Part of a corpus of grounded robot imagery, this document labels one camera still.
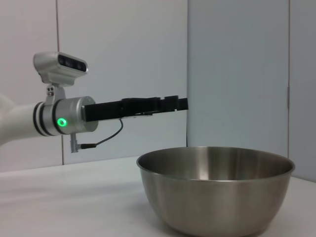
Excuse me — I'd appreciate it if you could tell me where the thin left gripper cable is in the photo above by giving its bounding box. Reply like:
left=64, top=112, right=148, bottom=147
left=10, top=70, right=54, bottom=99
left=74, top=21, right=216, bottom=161
left=70, top=118, right=124, bottom=154

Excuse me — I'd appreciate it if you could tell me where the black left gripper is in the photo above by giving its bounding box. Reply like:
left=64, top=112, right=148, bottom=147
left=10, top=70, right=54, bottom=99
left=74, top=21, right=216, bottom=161
left=83, top=95, right=190, bottom=123

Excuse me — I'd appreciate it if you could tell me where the stainless steel mixing bowl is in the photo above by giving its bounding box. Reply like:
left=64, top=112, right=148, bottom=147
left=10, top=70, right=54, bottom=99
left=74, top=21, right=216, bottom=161
left=136, top=146, right=296, bottom=236

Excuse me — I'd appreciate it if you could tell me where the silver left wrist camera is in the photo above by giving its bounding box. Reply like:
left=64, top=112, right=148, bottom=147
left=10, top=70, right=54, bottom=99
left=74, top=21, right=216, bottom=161
left=33, top=51, right=89, bottom=104

